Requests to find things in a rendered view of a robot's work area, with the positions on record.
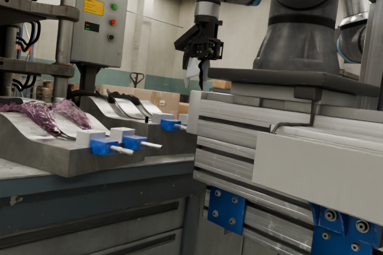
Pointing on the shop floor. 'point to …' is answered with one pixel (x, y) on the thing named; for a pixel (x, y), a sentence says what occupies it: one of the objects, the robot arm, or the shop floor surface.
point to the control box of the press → (97, 31)
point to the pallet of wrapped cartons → (164, 107)
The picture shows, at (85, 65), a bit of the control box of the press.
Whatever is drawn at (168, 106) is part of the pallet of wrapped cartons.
